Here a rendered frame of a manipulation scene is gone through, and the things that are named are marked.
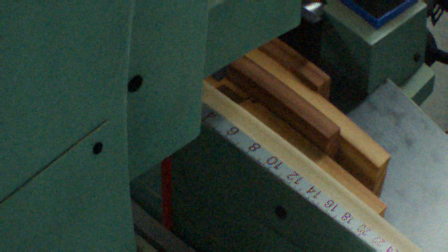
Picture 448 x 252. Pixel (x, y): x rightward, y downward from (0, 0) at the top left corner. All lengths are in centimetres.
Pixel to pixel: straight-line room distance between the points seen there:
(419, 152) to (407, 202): 6
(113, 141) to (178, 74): 10
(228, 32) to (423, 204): 23
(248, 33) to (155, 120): 12
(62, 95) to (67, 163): 5
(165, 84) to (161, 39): 4
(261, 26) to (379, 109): 18
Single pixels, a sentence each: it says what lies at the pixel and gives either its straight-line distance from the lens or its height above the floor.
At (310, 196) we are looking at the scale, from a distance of 82.
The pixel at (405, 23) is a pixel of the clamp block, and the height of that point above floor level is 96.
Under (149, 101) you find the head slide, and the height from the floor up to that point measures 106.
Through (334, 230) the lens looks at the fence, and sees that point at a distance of 81.
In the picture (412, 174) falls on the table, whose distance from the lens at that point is 92.
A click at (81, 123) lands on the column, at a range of 61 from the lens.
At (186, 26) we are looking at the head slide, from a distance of 71.
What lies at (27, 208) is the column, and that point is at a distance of 61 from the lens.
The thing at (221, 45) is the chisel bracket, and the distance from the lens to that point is 82.
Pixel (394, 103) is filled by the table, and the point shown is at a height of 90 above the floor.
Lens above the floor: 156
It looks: 45 degrees down
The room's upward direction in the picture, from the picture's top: 4 degrees clockwise
